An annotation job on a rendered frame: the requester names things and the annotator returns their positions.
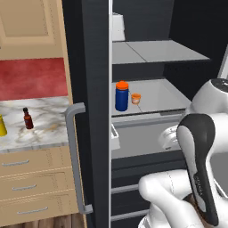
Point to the beige drawer front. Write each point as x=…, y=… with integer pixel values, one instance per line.
x=44, y=160
x=50, y=184
x=59, y=207

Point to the white carton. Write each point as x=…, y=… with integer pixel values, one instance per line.
x=118, y=28

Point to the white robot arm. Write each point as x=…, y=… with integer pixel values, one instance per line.
x=166, y=190

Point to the small orange cup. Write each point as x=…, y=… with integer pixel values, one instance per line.
x=136, y=99

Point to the yellow mustard bottle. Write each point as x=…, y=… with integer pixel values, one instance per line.
x=2, y=127

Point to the blue jar with orange lid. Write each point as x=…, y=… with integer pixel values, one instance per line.
x=121, y=99

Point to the dark red condiment bottle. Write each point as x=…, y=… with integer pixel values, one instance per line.
x=28, y=120

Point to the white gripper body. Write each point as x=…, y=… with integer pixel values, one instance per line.
x=166, y=139

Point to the grey fridge shelf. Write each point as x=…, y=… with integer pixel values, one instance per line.
x=160, y=95
x=160, y=50
x=139, y=139

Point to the beige cupboard door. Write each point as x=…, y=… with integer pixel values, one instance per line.
x=26, y=26

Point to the black fridge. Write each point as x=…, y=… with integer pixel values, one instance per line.
x=190, y=23

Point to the white door bin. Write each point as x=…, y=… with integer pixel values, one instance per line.
x=114, y=138

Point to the black fridge door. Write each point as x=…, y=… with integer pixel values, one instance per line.
x=89, y=89

